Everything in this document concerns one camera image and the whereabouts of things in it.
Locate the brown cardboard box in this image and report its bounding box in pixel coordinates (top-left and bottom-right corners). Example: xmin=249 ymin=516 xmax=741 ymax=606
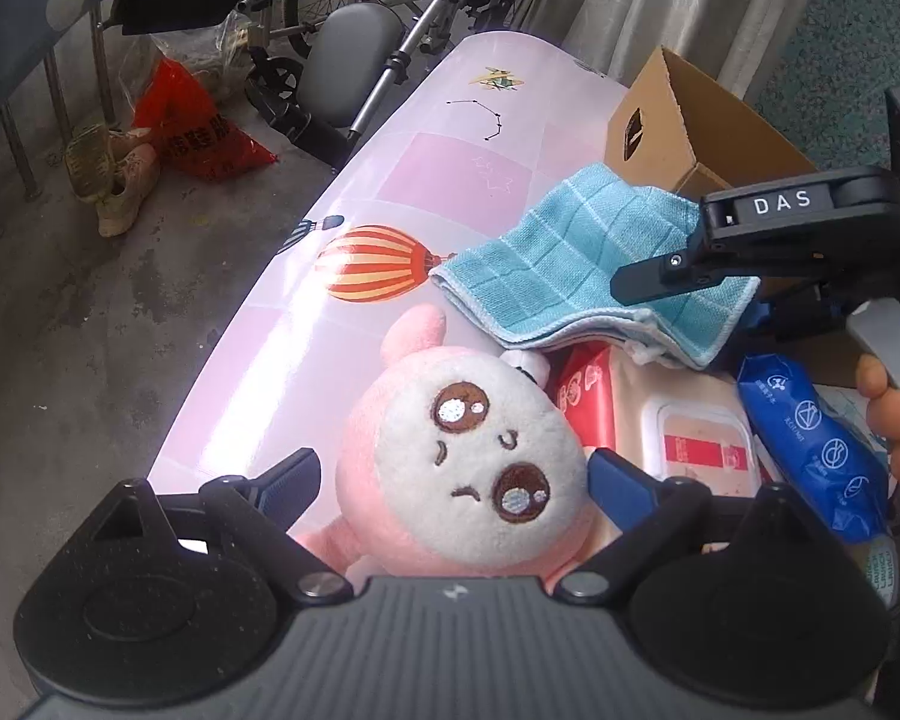
xmin=604 ymin=45 xmax=882 ymax=391

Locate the pink plush toy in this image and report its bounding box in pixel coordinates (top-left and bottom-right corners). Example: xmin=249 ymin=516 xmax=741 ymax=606
xmin=289 ymin=305 xmax=625 ymax=595

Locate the blue checked towel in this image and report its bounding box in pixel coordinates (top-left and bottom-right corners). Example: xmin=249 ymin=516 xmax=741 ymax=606
xmin=429 ymin=163 xmax=762 ymax=371

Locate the clear plastic bag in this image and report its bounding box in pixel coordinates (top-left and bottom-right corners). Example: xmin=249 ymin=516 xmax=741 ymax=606
xmin=118 ymin=13 xmax=260 ymax=107

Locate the beige shoe with mesh sole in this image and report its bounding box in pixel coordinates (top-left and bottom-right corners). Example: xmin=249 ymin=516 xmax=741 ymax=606
xmin=64 ymin=123 xmax=125 ymax=202

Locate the red plastic bag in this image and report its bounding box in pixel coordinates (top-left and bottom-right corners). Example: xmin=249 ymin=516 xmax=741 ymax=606
xmin=130 ymin=56 xmax=279 ymax=182

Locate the grey wheelchair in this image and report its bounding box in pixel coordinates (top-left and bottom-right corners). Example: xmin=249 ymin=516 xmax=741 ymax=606
xmin=109 ymin=0 xmax=553 ymax=170

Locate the pink printed tablecloth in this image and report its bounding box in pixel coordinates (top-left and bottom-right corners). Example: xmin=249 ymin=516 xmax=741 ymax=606
xmin=154 ymin=30 xmax=650 ymax=545

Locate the white labelled round container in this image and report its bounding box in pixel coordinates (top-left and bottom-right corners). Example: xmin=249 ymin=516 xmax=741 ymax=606
xmin=846 ymin=531 xmax=899 ymax=610

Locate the small white black plush toy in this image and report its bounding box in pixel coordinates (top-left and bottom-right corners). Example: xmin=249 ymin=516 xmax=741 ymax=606
xmin=498 ymin=349 xmax=553 ymax=392

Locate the metal railing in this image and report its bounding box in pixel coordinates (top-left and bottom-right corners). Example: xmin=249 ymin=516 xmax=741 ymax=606
xmin=0 ymin=0 xmax=125 ymax=241

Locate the blue tissue packet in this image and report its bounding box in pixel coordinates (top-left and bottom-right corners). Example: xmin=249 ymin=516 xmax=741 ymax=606
xmin=735 ymin=354 xmax=895 ymax=545

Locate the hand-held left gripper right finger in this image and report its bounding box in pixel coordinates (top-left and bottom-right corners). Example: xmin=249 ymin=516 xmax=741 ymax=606
xmin=555 ymin=448 xmax=812 ymax=605

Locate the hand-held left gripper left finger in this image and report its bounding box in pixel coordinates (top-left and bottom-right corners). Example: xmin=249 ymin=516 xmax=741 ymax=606
xmin=94 ymin=448 xmax=350 ymax=605

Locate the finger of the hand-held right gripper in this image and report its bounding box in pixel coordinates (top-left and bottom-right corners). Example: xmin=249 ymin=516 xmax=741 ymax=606
xmin=609 ymin=244 xmax=722 ymax=309
xmin=741 ymin=297 xmax=847 ymax=340

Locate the pink wet wipes pack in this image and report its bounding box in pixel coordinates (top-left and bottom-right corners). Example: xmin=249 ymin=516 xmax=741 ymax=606
xmin=546 ymin=341 xmax=786 ymax=502

